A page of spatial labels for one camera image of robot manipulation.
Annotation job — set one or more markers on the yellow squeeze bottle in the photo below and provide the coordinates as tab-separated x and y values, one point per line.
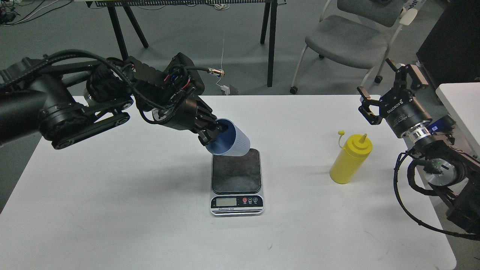
352	155

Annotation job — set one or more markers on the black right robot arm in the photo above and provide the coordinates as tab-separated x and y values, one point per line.
438	168

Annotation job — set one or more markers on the white side table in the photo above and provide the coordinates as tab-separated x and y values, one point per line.
462	101

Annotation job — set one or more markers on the blue ribbed plastic cup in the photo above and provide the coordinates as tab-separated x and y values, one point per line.
231	141

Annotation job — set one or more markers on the black cabinet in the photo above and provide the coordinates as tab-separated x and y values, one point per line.
451	51

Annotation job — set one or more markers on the grey office chair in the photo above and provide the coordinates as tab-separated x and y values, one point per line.
356	44

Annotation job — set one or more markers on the digital kitchen scale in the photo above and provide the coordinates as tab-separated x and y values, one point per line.
236	185

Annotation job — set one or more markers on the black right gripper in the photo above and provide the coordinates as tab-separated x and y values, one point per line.
402	110

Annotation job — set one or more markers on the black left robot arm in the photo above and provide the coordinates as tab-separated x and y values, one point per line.
72	95

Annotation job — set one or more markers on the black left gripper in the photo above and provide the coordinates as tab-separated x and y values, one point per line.
195	115

